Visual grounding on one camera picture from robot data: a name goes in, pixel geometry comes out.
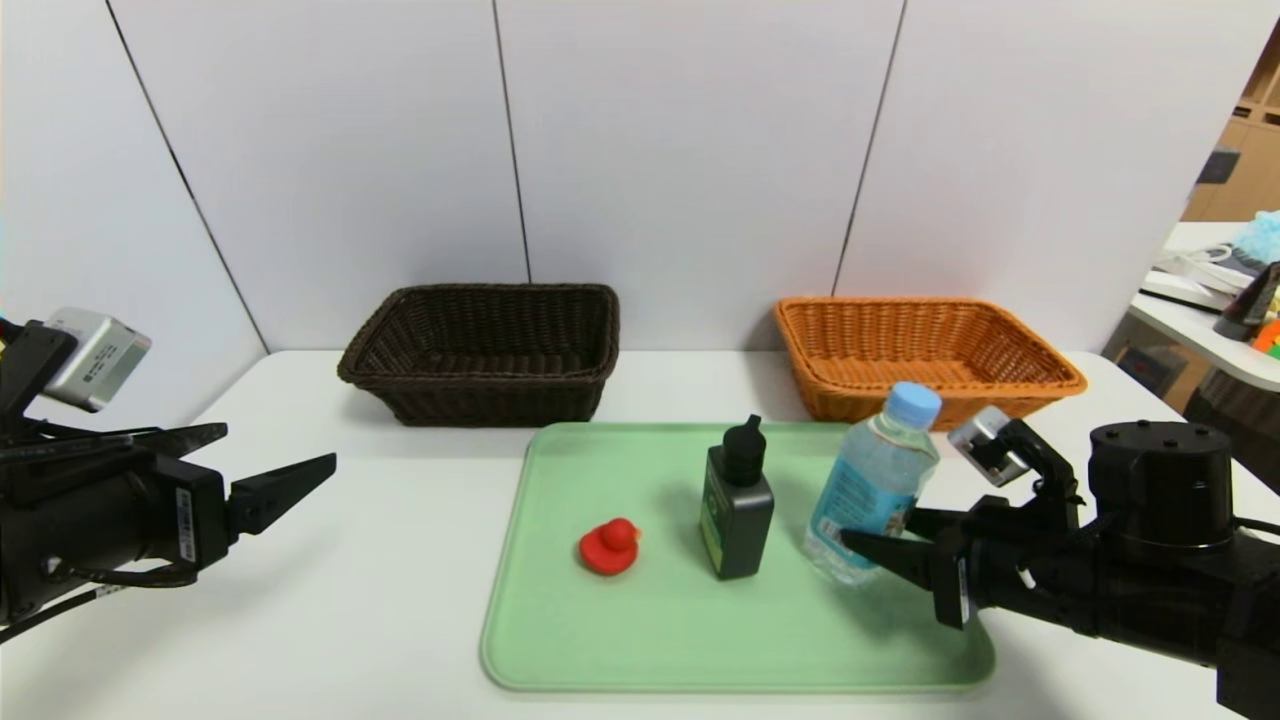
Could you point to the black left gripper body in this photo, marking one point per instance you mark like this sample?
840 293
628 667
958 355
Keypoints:
194 521

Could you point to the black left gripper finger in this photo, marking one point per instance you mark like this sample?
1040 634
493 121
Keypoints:
180 438
270 495

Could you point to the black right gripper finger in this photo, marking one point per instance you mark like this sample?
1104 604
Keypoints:
900 562
955 522

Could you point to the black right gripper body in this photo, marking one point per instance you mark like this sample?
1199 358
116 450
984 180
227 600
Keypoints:
955 585

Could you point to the clear water bottle blue cap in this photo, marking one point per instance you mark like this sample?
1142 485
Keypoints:
870 480

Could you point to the red rubber duck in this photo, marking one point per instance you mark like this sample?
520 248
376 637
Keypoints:
605 550

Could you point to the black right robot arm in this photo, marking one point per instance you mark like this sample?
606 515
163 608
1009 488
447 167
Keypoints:
1160 480

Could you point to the orange wicker basket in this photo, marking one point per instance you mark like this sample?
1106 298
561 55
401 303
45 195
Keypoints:
830 390

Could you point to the dark brown wicker basket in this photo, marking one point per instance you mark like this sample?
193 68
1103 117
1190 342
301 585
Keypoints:
480 400

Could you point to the black bottle with green label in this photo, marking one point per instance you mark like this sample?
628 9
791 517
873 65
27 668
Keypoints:
740 530

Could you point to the light green plastic tray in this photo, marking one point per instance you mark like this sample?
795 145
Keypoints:
650 640

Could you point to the white side table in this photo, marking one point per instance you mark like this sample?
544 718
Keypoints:
1190 330

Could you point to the dark brown bin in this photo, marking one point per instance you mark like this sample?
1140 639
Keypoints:
1250 410

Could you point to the white power strip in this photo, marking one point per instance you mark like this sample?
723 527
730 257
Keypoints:
1185 275

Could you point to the black cone shaped item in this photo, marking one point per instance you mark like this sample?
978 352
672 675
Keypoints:
1242 315

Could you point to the colourful toy cube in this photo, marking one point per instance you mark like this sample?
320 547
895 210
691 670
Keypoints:
1270 340

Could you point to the light blue fluffy item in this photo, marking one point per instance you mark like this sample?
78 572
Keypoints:
1262 238

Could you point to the wooden shelf cabinet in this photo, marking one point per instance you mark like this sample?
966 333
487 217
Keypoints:
1250 170

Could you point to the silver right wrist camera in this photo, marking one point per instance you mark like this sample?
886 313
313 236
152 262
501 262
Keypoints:
985 440

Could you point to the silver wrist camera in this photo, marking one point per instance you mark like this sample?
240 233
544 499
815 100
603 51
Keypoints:
985 440
100 355

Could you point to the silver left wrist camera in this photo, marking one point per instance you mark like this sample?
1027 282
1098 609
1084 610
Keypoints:
100 355

